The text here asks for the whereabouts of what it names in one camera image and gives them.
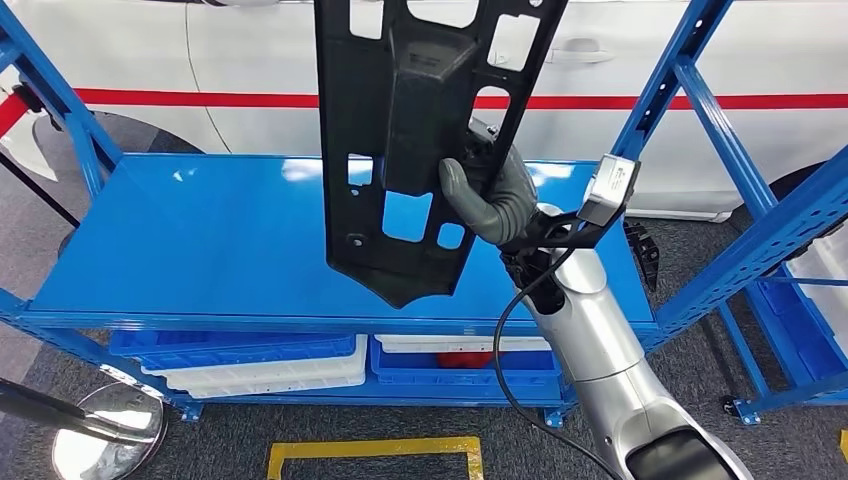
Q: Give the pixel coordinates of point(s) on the blue plastic crate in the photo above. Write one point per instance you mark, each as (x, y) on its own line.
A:
(788, 331)
(232, 348)
(411, 374)

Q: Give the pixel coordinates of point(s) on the black plastic panel part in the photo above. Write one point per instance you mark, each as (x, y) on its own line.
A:
(358, 99)

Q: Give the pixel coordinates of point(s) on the red part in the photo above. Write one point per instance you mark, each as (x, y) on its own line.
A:
(464, 360)

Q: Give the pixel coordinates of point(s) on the white car with red stripe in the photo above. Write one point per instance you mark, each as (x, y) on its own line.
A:
(232, 53)

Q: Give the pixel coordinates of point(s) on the white plastic crate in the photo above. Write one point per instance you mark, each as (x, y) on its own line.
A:
(457, 344)
(265, 391)
(825, 278)
(278, 374)

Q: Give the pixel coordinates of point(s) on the black plastic bracket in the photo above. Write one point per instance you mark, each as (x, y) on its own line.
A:
(642, 255)

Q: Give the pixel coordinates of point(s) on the blue metal shelf rack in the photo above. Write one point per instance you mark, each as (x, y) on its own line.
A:
(199, 238)

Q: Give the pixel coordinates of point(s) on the chrome stanchion post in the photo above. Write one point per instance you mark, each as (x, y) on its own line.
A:
(106, 430)
(30, 99)

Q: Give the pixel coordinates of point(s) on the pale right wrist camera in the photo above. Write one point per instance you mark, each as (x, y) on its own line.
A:
(609, 189)

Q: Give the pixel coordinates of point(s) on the blue wheeled shelf rack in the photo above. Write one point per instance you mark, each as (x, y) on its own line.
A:
(795, 397)

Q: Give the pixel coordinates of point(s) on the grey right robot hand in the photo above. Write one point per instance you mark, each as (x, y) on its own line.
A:
(513, 199)

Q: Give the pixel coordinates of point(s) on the red barrier belt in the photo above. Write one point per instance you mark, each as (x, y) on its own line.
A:
(10, 112)

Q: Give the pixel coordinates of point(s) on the yellow floor tape square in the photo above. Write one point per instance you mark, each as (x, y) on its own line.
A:
(371, 447)
(844, 445)

